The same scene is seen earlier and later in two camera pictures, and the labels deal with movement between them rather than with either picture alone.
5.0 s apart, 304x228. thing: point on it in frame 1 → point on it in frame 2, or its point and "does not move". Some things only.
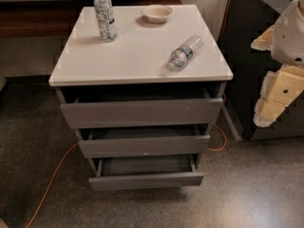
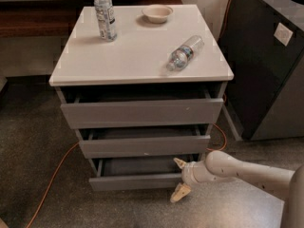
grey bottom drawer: (140, 172) does not move
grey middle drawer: (145, 142) does not move
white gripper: (290, 40) → (189, 174)
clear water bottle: (184, 53) does not move
